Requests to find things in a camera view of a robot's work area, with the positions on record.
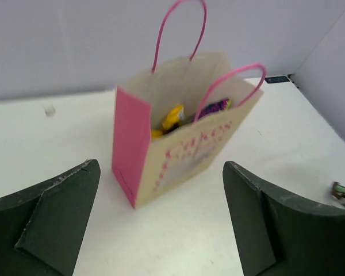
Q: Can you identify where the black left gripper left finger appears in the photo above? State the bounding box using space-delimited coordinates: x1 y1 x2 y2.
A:
0 159 101 276

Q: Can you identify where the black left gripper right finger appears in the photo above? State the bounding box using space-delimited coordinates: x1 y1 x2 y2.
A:
223 162 345 275

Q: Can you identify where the purple chocolate pack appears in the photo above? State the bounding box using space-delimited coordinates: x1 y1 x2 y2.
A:
331 182 345 206

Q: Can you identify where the purple blue candy bag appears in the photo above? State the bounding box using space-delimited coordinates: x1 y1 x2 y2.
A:
198 97 232 119

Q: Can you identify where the paper bag with pink handles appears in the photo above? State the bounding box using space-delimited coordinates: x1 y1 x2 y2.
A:
111 0 267 210

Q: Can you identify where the yellow snack bar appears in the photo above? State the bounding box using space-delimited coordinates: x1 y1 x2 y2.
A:
162 105 185 132
151 129 164 140

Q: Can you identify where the blue label right corner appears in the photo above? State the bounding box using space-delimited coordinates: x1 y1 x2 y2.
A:
265 75 290 84

